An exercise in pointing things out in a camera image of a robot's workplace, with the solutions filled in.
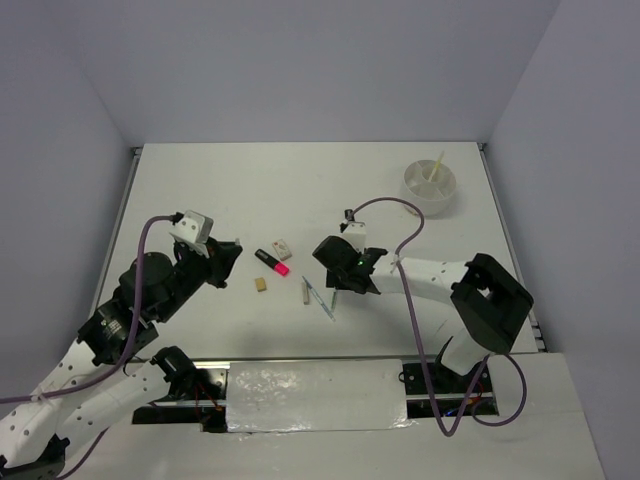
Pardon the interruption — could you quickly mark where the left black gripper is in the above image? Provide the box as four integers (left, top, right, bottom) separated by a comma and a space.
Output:
156, 235, 244, 322

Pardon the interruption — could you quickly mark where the yellow pen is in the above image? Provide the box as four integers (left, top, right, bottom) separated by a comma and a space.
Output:
428, 150, 445, 183

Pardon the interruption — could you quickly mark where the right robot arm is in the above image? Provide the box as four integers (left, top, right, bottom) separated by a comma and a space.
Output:
313, 235, 534, 391

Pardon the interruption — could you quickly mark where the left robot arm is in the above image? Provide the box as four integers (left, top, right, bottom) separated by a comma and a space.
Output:
1, 238, 242, 479

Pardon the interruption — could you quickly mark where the blue clear pen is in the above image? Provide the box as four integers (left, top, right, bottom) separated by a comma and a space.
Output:
302, 276, 336, 322

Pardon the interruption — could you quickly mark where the beige chalk stick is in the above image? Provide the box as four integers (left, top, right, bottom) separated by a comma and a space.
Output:
301, 282, 310, 306

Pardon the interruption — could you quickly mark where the tan eraser cube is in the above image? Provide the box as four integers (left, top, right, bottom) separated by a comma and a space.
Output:
254, 278, 267, 292

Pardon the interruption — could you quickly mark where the pink black highlighter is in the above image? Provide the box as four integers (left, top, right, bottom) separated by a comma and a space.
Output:
254, 249, 290, 277

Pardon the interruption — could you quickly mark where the white boxed eraser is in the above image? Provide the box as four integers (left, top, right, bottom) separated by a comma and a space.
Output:
272, 239, 292, 262

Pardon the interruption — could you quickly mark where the white round divided organizer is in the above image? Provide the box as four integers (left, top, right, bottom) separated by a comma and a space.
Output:
399, 160, 457, 217

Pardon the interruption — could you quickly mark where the silver foil sheet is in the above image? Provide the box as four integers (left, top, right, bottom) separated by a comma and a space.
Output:
226, 359, 410, 433

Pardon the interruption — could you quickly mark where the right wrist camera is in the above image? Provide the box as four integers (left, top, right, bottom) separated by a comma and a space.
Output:
340, 209, 367, 253

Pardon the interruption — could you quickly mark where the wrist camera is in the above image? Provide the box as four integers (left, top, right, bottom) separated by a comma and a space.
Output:
169, 210, 214, 258
340, 209, 367, 253

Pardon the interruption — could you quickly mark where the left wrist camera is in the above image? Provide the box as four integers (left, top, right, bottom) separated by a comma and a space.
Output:
169, 210, 214, 258

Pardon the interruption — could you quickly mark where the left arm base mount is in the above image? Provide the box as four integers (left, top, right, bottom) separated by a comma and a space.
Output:
131, 361, 230, 434

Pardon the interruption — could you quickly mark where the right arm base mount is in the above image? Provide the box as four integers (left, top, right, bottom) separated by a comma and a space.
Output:
398, 357, 498, 419

